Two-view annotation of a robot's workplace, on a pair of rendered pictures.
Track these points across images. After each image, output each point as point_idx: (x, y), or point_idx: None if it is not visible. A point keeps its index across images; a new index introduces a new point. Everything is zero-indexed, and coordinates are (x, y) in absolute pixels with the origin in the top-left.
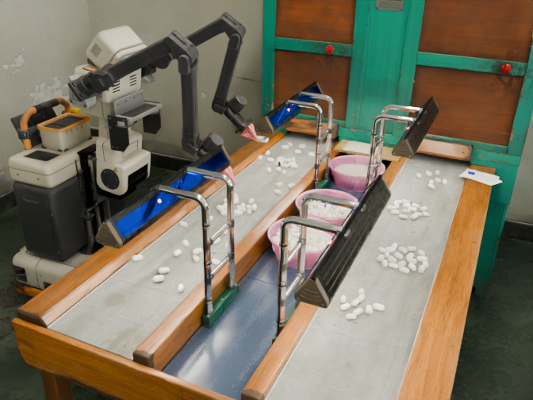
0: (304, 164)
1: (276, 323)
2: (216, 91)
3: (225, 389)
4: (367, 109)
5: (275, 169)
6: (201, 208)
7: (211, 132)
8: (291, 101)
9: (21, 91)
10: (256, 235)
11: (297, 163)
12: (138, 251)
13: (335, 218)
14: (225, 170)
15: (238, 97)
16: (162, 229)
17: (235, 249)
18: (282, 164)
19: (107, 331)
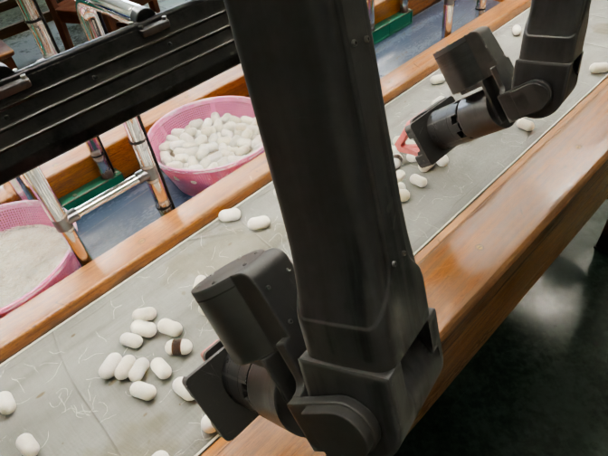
0: (93, 338)
1: (397, 40)
2: (413, 252)
3: (463, 4)
4: None
5: (207, 326)
6: (486, 175)
7: (475, 31)
8: (137, 4)
9: None
10: (388, 79)
11: (109, 350)
12: (603, 81)
13: (233, 96)
14: (425, 109)
15: (246, 262)
16: (570, 114)
17: (431, 60)
18: (176, 322)
19: (598, 4)
